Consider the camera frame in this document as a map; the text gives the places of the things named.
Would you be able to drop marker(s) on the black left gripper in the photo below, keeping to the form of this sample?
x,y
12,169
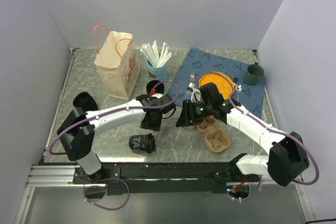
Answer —
x,y
155,126

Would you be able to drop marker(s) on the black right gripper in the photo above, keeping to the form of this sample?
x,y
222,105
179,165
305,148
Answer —
x,y
186,119

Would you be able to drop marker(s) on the black takeout coffee cup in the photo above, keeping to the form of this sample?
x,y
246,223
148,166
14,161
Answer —
x,y
136,142

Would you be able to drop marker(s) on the stack of black lids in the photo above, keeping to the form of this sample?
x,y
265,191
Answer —
x,y
85,101

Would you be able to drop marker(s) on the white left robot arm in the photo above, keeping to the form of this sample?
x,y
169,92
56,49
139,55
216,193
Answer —
x,y
80,128

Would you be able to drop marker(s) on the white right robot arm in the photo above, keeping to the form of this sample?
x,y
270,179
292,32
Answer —
x,y
286,157

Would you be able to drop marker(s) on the brown paper takeout bag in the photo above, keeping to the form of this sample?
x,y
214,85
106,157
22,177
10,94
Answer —
x,y
117,63

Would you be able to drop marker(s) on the brown cardboard cup carrier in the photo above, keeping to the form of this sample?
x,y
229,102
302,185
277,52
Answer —
x,y
216,139

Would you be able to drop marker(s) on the silver fork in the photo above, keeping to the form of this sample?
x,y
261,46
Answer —
x,y
191,86

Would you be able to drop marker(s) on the blue straw holder cup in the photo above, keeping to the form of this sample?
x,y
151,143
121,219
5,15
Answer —
x,y
159,73

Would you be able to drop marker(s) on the orange dotted plate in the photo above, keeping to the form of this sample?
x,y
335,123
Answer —
x,y
224,83

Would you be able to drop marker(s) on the blue alphabet placemat cloth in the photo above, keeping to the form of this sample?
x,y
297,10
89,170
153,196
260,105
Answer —
x,y
198,62

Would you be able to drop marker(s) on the silver spoon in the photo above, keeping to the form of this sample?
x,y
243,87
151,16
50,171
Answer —
x,y
238,88

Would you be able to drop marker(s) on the wrapped white straws bundle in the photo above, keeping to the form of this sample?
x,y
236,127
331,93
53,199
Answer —
x,y
157,57

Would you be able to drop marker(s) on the dark green mug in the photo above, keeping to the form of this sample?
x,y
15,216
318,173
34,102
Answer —
x,y
253,74

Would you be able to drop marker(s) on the aluminium frame rail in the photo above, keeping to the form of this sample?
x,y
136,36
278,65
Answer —
x,y
63,176

